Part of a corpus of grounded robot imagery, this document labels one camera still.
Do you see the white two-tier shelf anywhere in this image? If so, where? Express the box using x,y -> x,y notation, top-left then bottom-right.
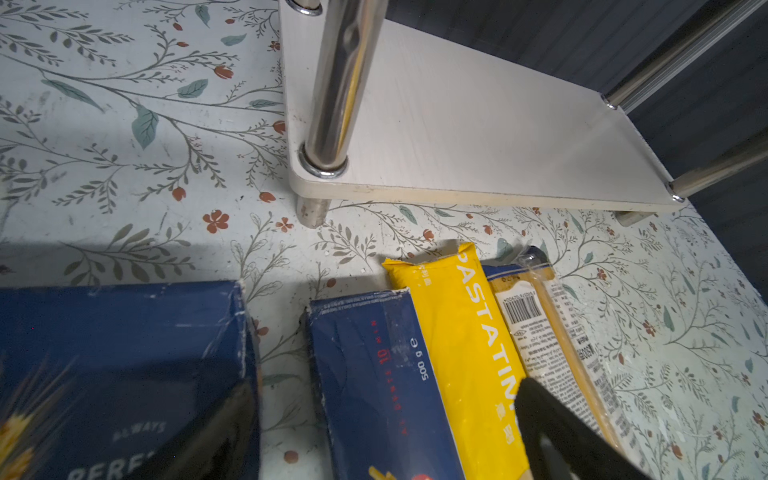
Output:
279,1 -> 767,228

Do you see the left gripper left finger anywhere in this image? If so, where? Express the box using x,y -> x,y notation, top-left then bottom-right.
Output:
125,377 -> 257,479

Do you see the yellow Pastatime spaghetti bag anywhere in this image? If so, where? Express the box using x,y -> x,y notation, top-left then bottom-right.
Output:
383,243 -> 531,479

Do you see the dark blue pasta box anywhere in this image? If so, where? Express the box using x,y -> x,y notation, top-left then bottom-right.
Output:
1,281 -> 261,479

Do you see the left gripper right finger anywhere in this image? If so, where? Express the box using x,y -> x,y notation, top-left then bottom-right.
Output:
514,378 -> 648,480

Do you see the blue Barilla spaghetti box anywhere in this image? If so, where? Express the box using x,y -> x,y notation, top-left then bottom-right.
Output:
304,289 -> 464,479

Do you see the clear blue spaghetti bag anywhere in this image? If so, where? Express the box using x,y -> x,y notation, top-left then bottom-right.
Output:
483,246 -> 649,473

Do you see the floral table mat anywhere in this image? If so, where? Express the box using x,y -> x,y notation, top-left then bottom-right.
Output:
1,1 -> 767,479

